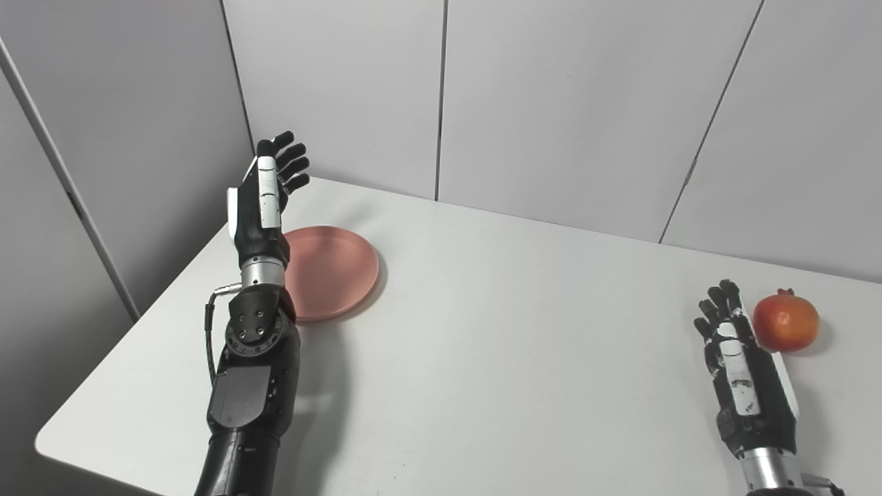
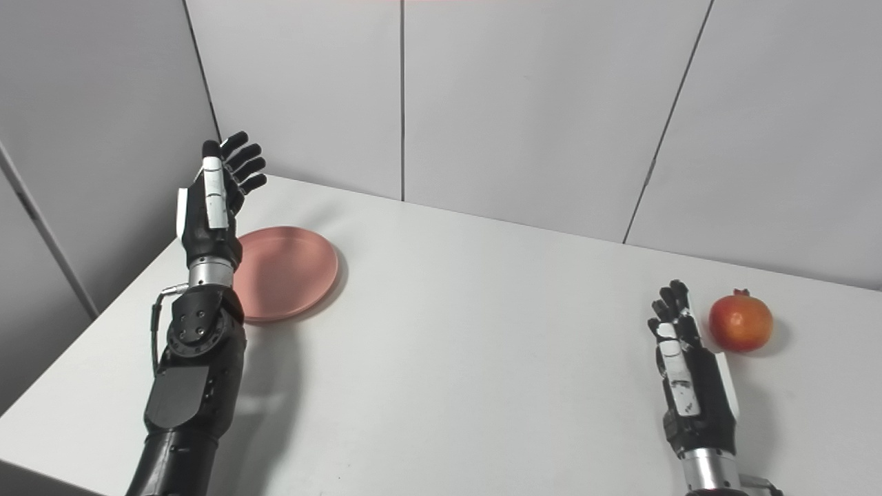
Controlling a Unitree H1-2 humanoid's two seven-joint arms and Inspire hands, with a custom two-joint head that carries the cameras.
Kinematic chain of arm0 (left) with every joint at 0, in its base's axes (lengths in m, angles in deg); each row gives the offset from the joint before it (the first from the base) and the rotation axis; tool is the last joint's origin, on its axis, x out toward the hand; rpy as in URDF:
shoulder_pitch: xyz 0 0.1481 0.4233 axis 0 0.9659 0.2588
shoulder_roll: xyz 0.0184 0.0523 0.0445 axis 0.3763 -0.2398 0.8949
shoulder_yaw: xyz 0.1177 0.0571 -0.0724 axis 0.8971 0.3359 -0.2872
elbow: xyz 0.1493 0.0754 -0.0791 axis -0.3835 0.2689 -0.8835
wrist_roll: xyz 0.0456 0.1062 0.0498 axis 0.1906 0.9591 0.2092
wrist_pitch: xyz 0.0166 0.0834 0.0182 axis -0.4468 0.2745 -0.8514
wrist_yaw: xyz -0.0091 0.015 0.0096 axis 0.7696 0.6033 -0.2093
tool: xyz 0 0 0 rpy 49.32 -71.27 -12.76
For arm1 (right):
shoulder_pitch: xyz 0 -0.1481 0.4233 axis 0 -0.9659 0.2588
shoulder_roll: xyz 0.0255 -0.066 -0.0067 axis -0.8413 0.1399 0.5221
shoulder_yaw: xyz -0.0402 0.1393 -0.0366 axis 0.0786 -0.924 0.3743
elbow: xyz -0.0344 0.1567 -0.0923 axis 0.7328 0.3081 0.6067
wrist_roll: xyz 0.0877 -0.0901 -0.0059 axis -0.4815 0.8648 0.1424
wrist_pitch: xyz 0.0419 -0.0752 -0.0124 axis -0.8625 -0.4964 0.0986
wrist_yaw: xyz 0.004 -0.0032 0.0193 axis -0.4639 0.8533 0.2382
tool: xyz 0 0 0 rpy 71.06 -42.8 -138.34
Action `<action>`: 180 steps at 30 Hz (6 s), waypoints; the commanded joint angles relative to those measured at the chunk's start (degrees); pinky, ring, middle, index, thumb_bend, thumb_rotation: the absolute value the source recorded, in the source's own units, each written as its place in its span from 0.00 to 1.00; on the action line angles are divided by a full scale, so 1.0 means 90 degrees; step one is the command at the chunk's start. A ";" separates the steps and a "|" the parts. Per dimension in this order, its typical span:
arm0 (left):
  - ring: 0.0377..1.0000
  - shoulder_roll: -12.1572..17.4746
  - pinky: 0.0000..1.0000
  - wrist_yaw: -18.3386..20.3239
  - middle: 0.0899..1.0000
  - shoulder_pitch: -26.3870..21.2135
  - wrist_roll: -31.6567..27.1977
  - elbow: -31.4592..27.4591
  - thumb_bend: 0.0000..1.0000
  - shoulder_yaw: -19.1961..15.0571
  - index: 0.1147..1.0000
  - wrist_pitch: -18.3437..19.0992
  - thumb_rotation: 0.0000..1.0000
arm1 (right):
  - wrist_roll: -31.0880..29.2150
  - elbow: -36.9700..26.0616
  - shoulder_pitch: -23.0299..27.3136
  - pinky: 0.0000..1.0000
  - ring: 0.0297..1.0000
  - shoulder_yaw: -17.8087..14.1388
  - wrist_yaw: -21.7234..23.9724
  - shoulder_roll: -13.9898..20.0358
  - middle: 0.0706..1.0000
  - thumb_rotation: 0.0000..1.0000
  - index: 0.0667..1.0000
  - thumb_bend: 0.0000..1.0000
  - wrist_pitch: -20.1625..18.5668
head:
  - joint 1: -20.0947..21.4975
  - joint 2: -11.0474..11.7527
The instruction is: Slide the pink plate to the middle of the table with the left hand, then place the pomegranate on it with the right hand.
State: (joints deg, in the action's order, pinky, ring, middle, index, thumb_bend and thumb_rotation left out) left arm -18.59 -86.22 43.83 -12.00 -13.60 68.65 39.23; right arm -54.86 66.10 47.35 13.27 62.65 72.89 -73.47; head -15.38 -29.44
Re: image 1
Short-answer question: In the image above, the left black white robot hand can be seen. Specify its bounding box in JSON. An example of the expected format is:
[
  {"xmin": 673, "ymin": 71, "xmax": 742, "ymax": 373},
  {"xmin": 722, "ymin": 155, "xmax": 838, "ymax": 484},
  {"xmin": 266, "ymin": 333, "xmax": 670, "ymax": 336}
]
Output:
[{"xmin": 227, "ymin": 131, "xmax": 311, "ymax": 270}]

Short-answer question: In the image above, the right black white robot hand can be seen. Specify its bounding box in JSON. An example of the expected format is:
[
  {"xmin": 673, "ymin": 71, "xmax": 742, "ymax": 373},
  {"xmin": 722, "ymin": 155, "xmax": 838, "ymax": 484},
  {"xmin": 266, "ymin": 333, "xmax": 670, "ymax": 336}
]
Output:
[{"xmin": 694, "ymin": 279, "xmax": 800, "ymax": 459}]

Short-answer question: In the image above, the red pomegranate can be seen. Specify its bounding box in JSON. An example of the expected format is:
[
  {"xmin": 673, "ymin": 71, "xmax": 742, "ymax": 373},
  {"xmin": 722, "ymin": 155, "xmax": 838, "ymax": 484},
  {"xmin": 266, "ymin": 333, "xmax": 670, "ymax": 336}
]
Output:
[{"xmin": 752, "ymin": 289, "xmax": 821, "ymax": 353}]

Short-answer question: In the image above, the pink round plate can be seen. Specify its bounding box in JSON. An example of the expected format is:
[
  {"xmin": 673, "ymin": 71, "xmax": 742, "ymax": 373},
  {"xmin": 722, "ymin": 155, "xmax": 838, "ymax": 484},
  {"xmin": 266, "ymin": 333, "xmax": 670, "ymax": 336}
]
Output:
[{"xmin": 282, "ymin": 225, "xmax": 380, "ymax": 324}]

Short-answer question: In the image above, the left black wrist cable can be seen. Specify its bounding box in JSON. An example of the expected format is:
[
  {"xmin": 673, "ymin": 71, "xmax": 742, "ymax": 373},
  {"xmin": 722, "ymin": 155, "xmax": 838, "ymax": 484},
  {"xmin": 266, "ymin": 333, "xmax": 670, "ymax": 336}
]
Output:
[{"xmin": 204, "ymin": 282, "xmax": 243, "ymax": 386}]

